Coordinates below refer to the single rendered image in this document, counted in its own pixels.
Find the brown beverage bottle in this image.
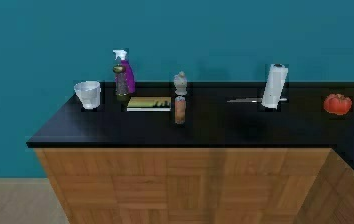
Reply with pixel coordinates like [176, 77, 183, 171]
[174, 95, 187, 125]

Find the green and yellow book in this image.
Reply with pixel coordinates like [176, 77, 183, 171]
[126, 96, 173, 113]

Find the purple spray bottle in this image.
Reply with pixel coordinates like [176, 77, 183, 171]
[112, 49, 136, 95]

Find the wooden counter with black top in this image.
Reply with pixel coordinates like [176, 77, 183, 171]
[25, 81, 354, 224]

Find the dark pepper grinder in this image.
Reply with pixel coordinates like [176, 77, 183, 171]
[113, 64, 130, 102]

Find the silver knife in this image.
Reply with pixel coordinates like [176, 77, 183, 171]
[226, 97, 288, 104]

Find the clear glass cup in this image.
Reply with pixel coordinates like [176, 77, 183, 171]
[73, 80, 102, 111]

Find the white paper towel roll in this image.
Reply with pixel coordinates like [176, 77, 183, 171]
[261, 63, 289, 110]

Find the red tomato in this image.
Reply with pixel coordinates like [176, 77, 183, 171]
[323, 93, 353, 116]

